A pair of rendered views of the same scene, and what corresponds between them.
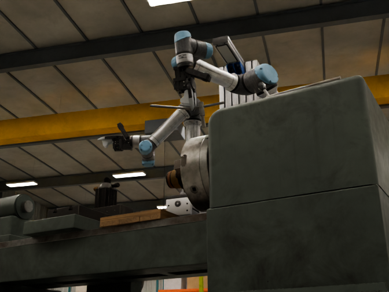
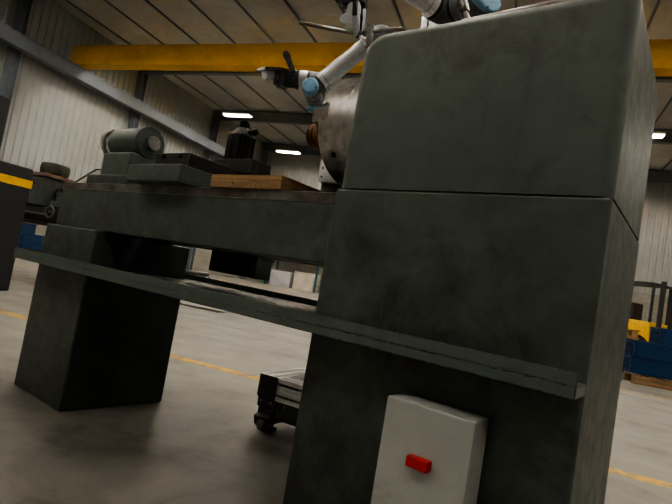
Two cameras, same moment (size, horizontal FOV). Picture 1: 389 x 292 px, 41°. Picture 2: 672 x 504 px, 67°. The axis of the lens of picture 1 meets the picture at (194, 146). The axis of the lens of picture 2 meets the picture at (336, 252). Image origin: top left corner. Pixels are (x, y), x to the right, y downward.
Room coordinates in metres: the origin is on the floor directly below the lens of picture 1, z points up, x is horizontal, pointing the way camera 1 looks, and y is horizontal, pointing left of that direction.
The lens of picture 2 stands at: (0.61, -0.21, 0.64)
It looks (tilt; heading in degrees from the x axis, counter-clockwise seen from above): 3 degrees up; 7
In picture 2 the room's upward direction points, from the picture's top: 10 degrees clockwise
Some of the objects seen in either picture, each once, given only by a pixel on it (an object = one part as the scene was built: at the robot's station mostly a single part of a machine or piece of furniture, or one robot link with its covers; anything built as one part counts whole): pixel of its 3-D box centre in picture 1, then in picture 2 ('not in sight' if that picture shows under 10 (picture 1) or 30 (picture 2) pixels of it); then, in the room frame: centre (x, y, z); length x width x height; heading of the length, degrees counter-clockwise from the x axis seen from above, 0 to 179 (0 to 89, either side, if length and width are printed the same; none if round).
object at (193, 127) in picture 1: (193, 144); not in sight; (2.90, 0.01, 1.54); 0.15 x 0.12 x 0.55; 179
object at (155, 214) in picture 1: (154, 226); (284, 195); (2.20, 0.17, 0.89); 0.36 x 0.30 x 0.04; 150
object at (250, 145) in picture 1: (304, 162); (502, 138); (1.88, -0.42, 1.06); 0.59 x 0.48 x 0.39; 60
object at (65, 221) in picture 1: (88, 235); (213, 191); (2.42, 0.50, 0.90); 0.53 x 0.30 x 0.06; 150
